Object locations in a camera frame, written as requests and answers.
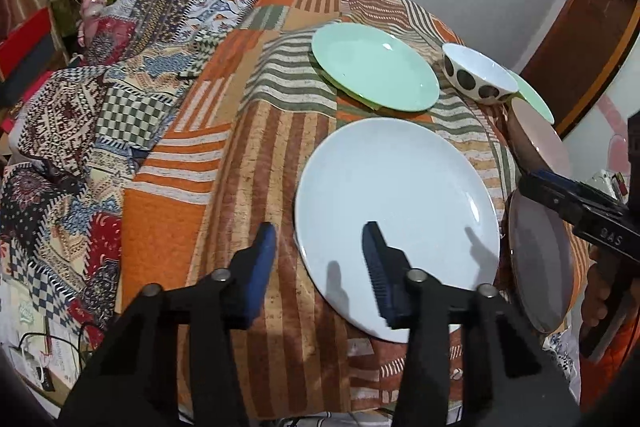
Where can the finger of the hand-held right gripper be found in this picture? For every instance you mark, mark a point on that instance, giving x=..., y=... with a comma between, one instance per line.
x=545, y=192

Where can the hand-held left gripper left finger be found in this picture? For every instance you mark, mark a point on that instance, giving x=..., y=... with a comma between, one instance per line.
x=262, y=262

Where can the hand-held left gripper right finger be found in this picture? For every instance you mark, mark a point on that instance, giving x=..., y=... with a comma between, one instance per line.
x=378, y=274

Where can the large white plate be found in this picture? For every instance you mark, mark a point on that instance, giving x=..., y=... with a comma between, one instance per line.
x=395, y=227

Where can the mint green bowl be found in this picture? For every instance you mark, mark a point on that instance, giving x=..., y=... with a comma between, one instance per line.
x=537, y=99

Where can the white bowl with dark dots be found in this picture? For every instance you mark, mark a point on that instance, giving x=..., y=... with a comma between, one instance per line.
x=477, y=74

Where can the mint green plate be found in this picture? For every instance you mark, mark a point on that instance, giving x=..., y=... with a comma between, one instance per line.
x=375, y=67

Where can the person's right forearm orange sleeve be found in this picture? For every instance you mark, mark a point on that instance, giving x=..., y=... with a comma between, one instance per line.
x=622, y=347

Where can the person's right hand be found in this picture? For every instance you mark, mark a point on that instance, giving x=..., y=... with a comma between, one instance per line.
x=594, y=294

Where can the white device with sticker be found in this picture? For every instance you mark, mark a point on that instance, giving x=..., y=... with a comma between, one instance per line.
x=607, y=183

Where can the orange striped patchwork blanket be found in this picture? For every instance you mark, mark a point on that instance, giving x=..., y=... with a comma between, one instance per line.
x=240, y=187

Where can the multicoloured patterned quilt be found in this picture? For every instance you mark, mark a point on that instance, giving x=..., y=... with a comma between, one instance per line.
x=90, y=117

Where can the pink bunny toy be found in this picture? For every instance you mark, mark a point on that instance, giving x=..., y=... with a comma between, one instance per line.
x=93, y=4

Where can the red box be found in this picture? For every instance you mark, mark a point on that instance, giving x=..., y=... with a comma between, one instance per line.
x=25, y=44

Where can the pink heart wall decoration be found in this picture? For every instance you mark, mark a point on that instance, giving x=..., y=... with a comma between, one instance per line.
x=617, y=147

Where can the brown wooden door frame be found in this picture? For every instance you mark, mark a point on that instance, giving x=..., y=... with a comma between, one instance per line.
x=585, y=37

